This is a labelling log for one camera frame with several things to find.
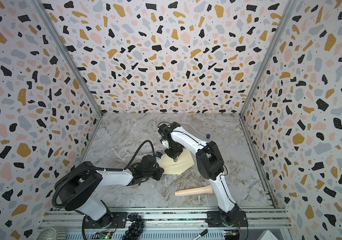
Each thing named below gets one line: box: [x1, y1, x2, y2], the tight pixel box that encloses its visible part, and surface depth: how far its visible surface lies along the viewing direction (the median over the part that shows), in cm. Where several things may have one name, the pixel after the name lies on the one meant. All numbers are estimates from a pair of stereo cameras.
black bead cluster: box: [122, 212, 145, 240], surface depth 70 cm
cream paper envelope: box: [159, 149, 195, 175], surface depth 94 cm
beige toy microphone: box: [174, 184, 213, 197], surface depth 84 cm
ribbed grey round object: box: [36, 227, 67, 240], surface depth 70 cm
